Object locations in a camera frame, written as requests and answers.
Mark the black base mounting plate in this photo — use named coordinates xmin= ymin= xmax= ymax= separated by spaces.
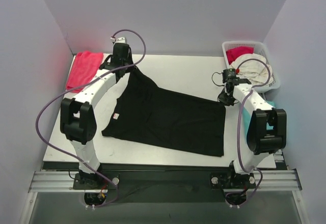
xmin=69 ymin=166 xmax=256 ymax=207

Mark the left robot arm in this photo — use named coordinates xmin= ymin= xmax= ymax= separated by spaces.
xmin=60 ymin=42 xmax=133 ymax=189

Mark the red t shirt in basket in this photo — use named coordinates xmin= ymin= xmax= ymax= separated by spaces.
xmin=226 ymin=46 xmax=254 ymax=65

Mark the aluminium rail frame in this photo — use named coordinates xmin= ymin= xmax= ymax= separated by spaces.
xmin=19 ymin=152 xmax=310 ymax=224

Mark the folded teal t shirt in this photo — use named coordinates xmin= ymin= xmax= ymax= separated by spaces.
xmin=240 ymin=100 xmax=277 ymax=143

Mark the white laundry basket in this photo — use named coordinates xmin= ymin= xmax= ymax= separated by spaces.
xmin=222 ymin=41 xmax=280 ymax=93

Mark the cream t shirt in basket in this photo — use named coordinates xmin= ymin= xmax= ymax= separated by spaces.
xmin=230 ymin=53 xmax=274 ymax=86

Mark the black t shirt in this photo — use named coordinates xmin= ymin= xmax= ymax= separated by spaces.
xmin=101 ymin=68 xmax=226 ymax=157

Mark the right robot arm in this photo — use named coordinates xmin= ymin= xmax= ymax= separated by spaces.
xmin=218 ymin=68 xmax=287 ymax=187

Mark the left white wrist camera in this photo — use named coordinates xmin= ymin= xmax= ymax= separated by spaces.
xmin=110 ymin=36 xmax=127 ymax=45

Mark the folded pink t shirt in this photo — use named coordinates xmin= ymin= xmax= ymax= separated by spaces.
xmin=65 ymin=51 xmax=104 ymax=91

